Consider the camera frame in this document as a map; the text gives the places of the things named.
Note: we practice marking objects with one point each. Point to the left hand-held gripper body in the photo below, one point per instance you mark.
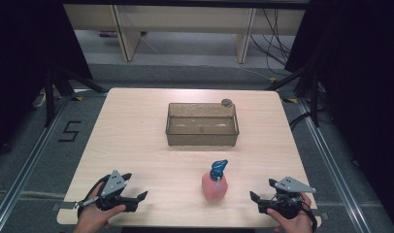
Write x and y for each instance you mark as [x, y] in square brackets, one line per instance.
[114, 184]

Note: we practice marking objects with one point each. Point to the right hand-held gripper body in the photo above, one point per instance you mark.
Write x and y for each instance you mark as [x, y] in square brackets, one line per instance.
[290, 186]

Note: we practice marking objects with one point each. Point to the person's right hand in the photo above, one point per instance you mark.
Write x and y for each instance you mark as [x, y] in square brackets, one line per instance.
[293, 222]

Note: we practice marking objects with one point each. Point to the person's left hand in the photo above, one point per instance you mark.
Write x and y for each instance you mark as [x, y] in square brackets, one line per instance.
[94, 218]

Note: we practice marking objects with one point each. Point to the pink soap bottle blue pump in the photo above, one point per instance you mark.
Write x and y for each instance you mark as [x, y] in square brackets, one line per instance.
[215, 183]

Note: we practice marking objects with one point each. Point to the clear brown plastic bin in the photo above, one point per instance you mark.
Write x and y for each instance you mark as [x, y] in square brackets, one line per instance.
[202, 124]

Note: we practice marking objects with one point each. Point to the small grey round cap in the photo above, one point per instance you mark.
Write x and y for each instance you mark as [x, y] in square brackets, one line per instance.
[227, 103]

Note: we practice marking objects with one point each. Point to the black metal stand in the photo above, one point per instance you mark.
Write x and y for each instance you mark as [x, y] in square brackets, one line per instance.
[314, 97]
[50, 97]

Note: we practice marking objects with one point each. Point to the black curtain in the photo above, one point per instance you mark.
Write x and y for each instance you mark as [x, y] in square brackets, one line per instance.
[30, 58]
[356, 81]

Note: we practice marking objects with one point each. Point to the light wooden bench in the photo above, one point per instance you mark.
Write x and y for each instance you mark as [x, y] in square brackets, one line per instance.
[185, 22]

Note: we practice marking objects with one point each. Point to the silver floor rail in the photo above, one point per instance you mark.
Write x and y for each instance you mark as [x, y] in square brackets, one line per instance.
[332, 161]
[26, 161]

